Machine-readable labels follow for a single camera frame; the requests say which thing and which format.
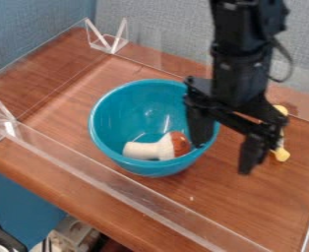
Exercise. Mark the white object under table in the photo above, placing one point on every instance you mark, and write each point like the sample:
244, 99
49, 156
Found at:
72, 236

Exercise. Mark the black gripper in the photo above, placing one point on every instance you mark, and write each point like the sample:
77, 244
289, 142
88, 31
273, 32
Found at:
232, 99

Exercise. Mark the yellow toy banana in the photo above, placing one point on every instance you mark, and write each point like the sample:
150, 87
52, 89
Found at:
279, 152

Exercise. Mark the white and brown toy mushroom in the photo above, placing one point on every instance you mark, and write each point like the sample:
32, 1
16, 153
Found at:
172, 146

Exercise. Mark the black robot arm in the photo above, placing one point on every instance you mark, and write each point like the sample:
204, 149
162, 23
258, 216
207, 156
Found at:
246, 25

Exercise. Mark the blue plastic bowl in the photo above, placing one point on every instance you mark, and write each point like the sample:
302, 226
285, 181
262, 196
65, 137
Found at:
139, 112

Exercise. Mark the clear acrylic barrier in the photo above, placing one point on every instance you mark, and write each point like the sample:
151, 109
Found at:
204, 210

